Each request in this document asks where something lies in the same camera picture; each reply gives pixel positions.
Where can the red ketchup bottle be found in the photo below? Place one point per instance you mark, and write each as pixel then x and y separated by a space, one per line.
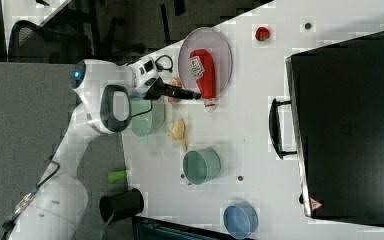
pixel 202 67

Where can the green mug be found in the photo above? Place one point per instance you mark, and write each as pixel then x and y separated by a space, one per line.
pixel 201 166

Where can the red round fruit toy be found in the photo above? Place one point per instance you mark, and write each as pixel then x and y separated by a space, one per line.
pixel 173 100

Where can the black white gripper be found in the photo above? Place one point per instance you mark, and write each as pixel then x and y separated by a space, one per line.
pixel 148 85

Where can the blue cup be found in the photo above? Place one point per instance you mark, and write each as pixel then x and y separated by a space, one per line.
pixel 240 220

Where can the green perforated colander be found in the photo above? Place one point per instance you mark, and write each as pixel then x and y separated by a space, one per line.
pixel 148 116

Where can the black round cup lower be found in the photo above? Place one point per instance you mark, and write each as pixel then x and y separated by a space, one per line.
pixel 121 206

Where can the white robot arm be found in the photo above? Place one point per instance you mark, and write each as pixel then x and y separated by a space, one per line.
pixel 54 208

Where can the silver toaster oven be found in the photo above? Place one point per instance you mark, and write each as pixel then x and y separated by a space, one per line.
pixel 336 95

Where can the purple oval plate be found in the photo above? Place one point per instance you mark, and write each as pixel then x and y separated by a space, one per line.
pixel 216 44

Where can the green oval object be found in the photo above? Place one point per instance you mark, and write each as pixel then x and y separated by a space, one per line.
pixel 117 176

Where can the yellow banana bunch toy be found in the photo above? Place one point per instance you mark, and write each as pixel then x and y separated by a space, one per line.
pixel 177 133

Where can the orange slice toy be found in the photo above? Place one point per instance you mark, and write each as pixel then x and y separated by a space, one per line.
pixel 176 82

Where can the red strawberry toy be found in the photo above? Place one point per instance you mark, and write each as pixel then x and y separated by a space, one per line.
pixel 262 34

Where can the black office chair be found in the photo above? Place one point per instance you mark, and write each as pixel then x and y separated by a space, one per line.
pixel 62 40

